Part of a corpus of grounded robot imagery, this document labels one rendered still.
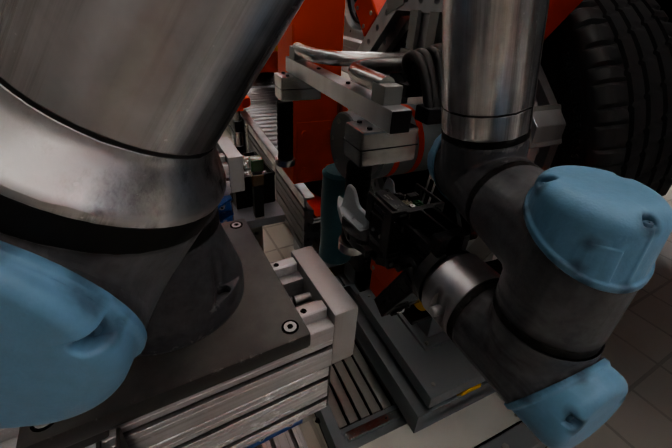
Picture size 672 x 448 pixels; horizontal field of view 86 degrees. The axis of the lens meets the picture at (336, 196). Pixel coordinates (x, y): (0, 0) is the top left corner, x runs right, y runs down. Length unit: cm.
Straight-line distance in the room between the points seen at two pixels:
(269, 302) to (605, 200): 30
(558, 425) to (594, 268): 11
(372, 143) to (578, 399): 33
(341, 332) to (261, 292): 12
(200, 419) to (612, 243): 41
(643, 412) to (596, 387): 134
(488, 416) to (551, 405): 97
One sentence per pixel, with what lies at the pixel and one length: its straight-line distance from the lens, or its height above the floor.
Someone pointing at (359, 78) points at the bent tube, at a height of 100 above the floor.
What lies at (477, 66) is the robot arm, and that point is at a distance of 30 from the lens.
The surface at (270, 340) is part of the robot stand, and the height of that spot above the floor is 82.
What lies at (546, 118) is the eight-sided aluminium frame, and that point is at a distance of 57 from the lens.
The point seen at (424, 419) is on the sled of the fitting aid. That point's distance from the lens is 113.
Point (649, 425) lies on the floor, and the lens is 162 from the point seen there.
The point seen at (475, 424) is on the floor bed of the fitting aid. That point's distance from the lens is 125.
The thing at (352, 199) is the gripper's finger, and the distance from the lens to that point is 47.
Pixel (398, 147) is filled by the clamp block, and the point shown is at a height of 92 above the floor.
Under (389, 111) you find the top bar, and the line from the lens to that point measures 46.
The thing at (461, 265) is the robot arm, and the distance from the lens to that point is 36.
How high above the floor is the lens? 110
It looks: 29 degrees down
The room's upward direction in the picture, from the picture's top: 4 degrees clockwise
